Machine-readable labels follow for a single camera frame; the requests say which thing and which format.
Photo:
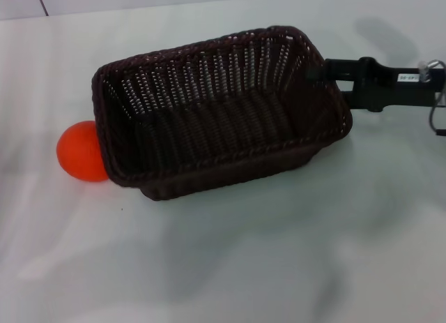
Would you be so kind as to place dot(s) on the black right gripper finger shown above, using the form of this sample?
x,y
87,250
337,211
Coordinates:
x,y
346,99
339,70

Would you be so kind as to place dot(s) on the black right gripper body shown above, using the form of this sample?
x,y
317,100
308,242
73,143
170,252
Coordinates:
x,y
386,89

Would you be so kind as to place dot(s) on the white table cloth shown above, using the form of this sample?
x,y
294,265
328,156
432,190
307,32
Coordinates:
x,y
216,260

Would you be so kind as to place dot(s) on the orange ball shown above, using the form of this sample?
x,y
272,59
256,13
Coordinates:
x,y
79,152

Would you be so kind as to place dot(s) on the dark brown woven basket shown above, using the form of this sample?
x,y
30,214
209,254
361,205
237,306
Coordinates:
x,y
223,141

